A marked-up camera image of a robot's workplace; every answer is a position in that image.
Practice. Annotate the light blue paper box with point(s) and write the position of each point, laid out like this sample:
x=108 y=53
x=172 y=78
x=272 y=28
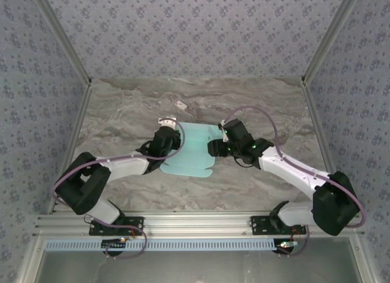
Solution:
x=195 y=149

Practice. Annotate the small white tag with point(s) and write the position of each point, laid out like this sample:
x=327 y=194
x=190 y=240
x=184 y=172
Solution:
x=180 y=105

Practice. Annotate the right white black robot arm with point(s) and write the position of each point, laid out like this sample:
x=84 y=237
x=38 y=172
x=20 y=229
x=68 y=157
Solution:
x=292 y=173

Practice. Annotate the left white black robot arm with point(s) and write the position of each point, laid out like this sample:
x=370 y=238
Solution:
x=128 y=169

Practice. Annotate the right black controller board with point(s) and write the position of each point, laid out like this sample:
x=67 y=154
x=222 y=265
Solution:
x=281 y=248

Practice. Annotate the black controller board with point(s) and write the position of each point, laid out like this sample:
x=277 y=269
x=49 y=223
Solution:
x=281 y=248
x=111 y=244

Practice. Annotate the left black controller board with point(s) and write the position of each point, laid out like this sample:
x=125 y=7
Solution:
x=111 y=244

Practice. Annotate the grey metal panel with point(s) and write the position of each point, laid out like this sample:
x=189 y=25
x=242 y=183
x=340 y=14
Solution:
x=195 y=267

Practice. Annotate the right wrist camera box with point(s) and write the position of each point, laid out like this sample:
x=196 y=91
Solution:
x=225 y=136

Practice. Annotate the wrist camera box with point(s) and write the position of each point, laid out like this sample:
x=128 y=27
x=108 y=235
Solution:
x=225 y=136
x=167 y=122

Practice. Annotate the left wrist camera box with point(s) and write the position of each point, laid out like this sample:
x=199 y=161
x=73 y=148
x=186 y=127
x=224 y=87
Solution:
x=167 y=122

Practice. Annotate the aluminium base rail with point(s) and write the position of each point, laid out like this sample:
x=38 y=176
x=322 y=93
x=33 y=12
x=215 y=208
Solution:
x=198 y=222

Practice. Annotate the aluminium side rail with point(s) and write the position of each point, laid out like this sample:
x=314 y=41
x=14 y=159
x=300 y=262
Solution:
x=76 y=127
x=319 y=127

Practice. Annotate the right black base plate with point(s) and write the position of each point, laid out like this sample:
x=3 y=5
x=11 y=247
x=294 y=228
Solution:
x=259 y=226

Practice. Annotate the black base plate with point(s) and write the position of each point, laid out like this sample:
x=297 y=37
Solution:
x=259 y=226
x=97 y=230

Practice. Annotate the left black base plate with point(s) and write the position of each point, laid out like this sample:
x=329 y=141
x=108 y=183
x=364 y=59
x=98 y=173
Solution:
x=97 y=230

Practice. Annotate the aluminium frame post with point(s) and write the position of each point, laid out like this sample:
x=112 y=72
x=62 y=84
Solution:
x=65 y=36
x=328 y=36

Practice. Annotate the short aluminium frame leg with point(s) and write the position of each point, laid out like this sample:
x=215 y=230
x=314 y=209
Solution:
x=361 y=261
x=29 y=261

